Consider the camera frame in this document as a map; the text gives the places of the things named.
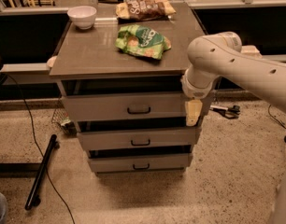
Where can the grey bottom drawer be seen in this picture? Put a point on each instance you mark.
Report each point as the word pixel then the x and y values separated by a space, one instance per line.
pixel 141 163

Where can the grey drawer cabinet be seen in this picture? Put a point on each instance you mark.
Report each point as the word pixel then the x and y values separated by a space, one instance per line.
pixel 89 63

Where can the white ceramic bowl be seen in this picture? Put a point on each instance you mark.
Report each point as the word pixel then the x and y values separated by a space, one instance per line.
pixel 83 16

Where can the white foam takeout container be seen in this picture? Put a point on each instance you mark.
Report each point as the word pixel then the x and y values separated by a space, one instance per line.
pixel 251 51

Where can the wire mesh basket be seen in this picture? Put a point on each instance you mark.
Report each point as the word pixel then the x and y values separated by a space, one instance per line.
pixel 63 122

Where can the black handled scissors tool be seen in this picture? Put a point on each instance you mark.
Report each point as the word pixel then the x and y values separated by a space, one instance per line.
pixel 227 112

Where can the brown snack bag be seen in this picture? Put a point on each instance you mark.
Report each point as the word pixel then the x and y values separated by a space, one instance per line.
pixel 144 10

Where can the green chip bag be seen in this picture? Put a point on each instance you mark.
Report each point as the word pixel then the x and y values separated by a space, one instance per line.
pixel 142 41

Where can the small round beige disc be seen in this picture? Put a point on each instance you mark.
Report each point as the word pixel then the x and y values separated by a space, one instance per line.
pixel 51 61

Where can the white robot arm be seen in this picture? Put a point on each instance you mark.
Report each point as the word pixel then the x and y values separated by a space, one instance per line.
pixel 221 55

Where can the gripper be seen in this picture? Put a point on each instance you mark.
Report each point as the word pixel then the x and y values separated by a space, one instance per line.
pixel 195 92

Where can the grey middle drawer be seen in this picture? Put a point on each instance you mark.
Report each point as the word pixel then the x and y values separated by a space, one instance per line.
pixel 139 138

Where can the grey top drawer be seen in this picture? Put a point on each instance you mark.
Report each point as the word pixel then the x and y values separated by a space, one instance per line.
pixel 123 106

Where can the black metal stand leg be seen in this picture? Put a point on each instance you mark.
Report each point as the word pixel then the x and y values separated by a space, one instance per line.
pixel 33 199

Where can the grey drawer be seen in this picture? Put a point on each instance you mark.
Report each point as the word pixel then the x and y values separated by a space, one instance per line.
pixel 139 138
pixel 141 163
pixel 123 106

